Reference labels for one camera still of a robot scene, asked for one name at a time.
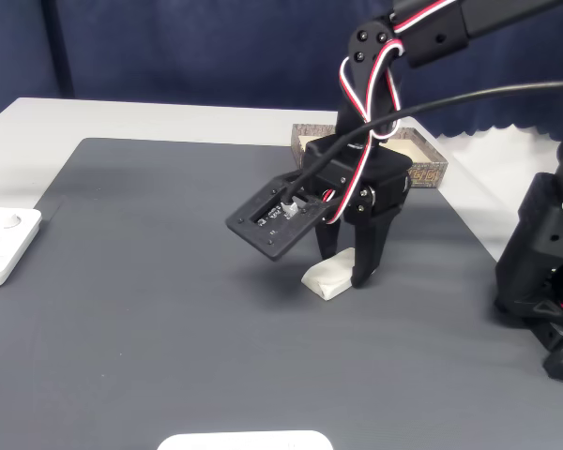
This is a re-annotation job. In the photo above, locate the white paper-wrapped block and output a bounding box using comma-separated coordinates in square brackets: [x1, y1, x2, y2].
[300, 247, 358, 301]

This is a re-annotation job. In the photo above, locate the printed cardboard box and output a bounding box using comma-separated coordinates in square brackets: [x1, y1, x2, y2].
[291, 122, 449, 189]

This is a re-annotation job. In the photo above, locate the dark grey mat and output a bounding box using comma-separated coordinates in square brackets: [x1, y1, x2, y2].
[0, 137, 563, 450]

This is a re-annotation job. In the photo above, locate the white device with round buttons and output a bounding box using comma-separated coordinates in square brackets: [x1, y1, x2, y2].
[0, 207, 43, 291]
[157, 429, 335, 450]

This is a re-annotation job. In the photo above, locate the dark blue curtain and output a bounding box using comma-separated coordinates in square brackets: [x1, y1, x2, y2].
[0, 0, 563, 138]

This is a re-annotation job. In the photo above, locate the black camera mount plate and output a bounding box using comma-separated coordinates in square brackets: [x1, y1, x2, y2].
[224, 169, 337, 263]

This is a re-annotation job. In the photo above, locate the black camera cable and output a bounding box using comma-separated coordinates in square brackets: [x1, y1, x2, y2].
[283, 79, 563, 201]

